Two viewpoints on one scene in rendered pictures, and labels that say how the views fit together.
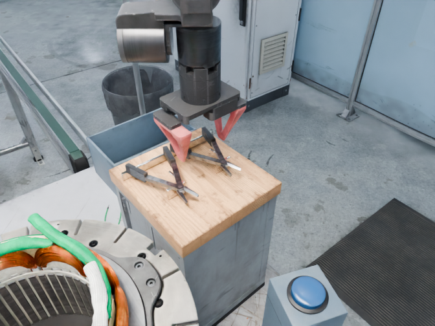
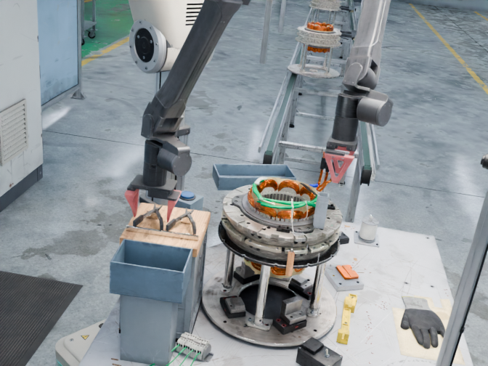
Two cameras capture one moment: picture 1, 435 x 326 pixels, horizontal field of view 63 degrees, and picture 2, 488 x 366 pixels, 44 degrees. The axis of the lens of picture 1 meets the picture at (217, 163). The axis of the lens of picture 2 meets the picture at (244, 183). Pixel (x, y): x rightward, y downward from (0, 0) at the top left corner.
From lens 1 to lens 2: 1.70 m
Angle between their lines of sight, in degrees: 105
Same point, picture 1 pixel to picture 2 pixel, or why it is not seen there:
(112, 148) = (164, 285)
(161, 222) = (205, 220)
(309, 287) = (186, 193)
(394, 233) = not seen: outside the picture
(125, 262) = (239, 203)
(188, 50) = not seen: hidden behind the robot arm
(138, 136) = (139, 280)
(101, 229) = (234, 216)
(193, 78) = not seen: hidden behind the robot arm
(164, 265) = (228, 200)
